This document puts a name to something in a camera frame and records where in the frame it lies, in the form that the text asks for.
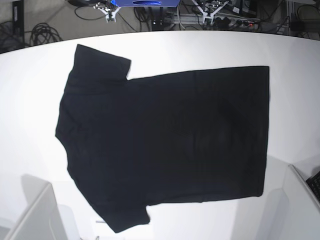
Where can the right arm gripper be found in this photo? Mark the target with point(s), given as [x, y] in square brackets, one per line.
[109, 9]

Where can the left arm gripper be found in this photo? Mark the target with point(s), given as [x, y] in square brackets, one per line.
[208, 9]

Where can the black T-shirt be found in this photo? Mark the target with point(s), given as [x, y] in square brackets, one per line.
[186, 137]

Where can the blue box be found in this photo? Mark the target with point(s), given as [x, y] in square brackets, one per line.
[145, 3]

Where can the white power strip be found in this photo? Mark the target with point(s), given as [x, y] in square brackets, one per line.
[188, 19]

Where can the black left speaker box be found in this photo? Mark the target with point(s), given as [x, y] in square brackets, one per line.
[18, 17]

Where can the black keyboard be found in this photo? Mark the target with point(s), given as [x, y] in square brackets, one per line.
[314, 184]

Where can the white left partition panel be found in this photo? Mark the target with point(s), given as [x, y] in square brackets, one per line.
[41, 220]

